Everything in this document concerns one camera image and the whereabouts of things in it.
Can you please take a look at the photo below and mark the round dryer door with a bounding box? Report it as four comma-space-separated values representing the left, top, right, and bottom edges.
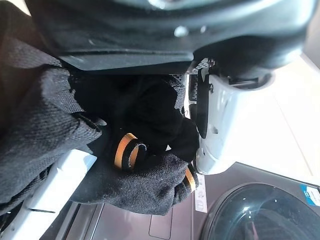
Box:
206, 181, 320, 240

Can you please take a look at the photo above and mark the black sweater with orange cuffs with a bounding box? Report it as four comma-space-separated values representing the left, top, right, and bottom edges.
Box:
0, 0, 201, 217

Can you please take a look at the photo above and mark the white pictogram sticker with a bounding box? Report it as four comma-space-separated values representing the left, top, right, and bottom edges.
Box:
193, 173, 209, 214

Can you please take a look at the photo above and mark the blue white energy label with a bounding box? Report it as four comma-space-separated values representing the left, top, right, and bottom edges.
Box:
298, 181, 320, 207

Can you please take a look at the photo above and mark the white shelf cabinet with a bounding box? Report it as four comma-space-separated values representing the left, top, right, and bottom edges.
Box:
0, 146, 99, 240

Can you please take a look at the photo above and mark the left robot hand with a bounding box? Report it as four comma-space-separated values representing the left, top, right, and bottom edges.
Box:
24, 0, 316, 175

